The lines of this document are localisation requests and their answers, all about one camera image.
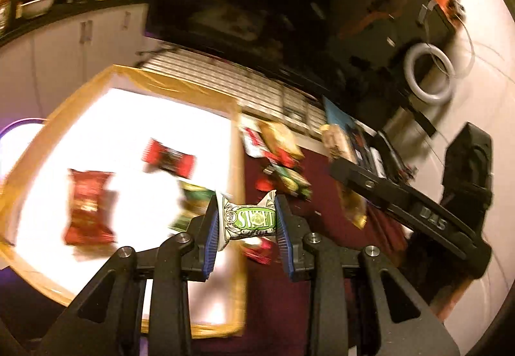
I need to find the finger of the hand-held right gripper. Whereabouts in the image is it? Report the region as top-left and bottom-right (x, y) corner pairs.
(329, 160), (419, 220)

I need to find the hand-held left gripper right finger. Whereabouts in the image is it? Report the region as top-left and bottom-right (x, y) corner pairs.
(275, 194), (461, 356)

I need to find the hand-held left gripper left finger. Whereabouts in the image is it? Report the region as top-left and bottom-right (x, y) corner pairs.
(34, 193), (221, 356)

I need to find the white green candy packet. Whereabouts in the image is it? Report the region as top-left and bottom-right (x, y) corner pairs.
(215, 190), (280, 251)

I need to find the dark green snack packet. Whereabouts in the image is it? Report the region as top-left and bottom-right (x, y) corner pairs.
(169, 181), (216, 232)

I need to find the beige packet with red label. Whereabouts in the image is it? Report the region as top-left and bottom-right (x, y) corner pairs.
(322, 123), (369, 229)

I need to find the red black snack packet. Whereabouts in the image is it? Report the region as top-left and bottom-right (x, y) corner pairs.
(142, 138), (196, 178)

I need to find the white red snack packet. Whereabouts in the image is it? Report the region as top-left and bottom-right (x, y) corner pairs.
(239, 117), (268, 158)

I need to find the large red snack packet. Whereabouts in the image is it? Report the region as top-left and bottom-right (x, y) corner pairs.
(64, 169), (117, 246)

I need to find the cardboard tray box white inside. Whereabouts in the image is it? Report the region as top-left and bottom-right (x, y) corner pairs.
(0, 64), (248, 341)

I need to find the white device with round dial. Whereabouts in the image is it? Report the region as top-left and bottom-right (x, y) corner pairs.
(368, 147), (387, 178)

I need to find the small red snack packet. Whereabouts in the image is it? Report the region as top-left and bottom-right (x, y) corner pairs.
(255, 175), (278, 192)
(241, 237), (276, 264)
(263, 149), (298, 168)

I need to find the maroon cloth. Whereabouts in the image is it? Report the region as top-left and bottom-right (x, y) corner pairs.
(189, 139), (475, 356)

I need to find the blue notebook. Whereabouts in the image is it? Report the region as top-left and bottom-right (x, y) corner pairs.
(322, 96), (377, 148)

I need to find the beige snack packet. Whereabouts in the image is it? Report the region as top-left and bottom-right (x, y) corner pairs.
(257, 121), (304, 160)

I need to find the beige grey keyboard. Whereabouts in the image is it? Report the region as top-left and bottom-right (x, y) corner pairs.
(137, 46), (326, 135)

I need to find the black computer monitor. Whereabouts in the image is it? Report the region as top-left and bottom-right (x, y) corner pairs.
(147, 0), (459, 127)

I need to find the purple lit round appliance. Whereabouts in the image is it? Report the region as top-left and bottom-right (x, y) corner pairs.
(0, 117), (49, 180)

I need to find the white kitchen base cabinet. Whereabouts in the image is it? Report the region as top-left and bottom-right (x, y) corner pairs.
(0, 0), (154, 127)

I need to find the black ring light mount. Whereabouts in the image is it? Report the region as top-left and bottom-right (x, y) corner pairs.
(396, 105), (437, 137)

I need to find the white ring light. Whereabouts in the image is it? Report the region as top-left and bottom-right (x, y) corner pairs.
(403, 43), (454, 103)

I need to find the orange cable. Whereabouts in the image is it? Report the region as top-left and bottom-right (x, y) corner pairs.
(338, 0), (409, 39)

